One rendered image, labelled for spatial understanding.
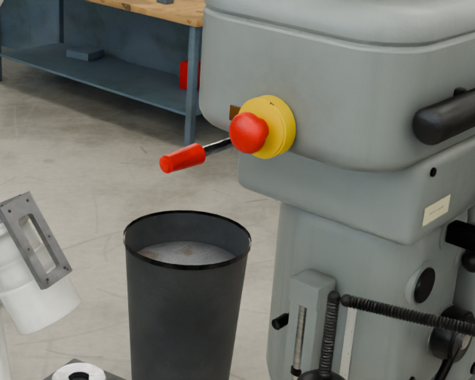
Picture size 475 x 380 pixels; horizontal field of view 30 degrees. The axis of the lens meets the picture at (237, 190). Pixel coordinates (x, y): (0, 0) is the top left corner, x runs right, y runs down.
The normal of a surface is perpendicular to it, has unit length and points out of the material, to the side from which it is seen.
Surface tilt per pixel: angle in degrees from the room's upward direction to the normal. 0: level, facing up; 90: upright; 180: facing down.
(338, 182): 90
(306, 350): 90
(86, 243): 0
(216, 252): 0
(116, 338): 0
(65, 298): 59
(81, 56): 90
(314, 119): 90
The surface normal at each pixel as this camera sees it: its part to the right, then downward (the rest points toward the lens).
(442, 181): 0.78, 0.29
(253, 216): 0.07, -0.93
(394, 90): 0.20, 0.38
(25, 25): -0.63, 0.26
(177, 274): -0.12, 0.43
